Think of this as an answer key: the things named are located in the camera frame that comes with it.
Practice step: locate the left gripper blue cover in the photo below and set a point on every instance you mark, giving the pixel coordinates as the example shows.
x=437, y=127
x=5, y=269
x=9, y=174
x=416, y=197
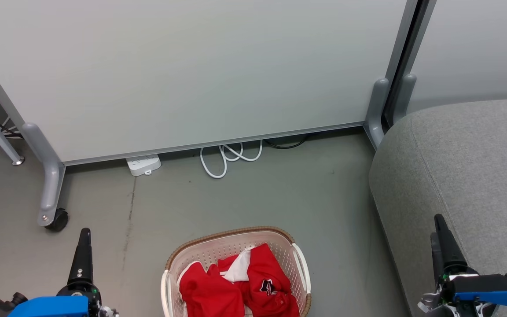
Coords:
x=51, y=307

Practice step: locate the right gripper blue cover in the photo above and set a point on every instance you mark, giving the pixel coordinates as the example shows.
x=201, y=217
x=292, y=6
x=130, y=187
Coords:
x=486, y=288

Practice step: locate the red and white shirt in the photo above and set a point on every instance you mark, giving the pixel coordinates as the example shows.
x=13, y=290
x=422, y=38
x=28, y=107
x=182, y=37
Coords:
x=262, y=273

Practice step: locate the grey fabric sofa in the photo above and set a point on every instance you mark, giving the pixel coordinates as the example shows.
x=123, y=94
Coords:
x=464, y=176

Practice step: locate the black caster wheel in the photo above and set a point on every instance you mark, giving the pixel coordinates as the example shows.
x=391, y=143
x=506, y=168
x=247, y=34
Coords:
x=59, y=220

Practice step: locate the grey partition foot with caster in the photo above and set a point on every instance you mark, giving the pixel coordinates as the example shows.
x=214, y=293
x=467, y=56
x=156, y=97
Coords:
x=51, y=185

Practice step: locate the white power strip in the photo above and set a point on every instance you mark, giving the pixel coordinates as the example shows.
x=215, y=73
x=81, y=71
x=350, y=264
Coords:
x=143, y=164

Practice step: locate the cream perforated laundry basket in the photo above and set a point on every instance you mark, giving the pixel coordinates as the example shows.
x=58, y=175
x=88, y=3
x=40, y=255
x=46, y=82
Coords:
x=211, y=248

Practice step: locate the short grey partition foot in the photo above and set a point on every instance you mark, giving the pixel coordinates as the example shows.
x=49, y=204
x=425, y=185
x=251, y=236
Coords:
x=376, y=114

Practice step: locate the grey foot beside dark gap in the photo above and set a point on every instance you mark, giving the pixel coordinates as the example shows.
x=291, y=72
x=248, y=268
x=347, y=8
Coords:
x=405, y=99

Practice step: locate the narrow white partition panel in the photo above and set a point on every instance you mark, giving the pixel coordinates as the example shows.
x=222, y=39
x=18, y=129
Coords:
x=478, y=48

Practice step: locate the large white partition panel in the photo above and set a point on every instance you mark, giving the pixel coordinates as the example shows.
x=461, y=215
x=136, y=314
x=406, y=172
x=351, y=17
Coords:
x=192, y=66

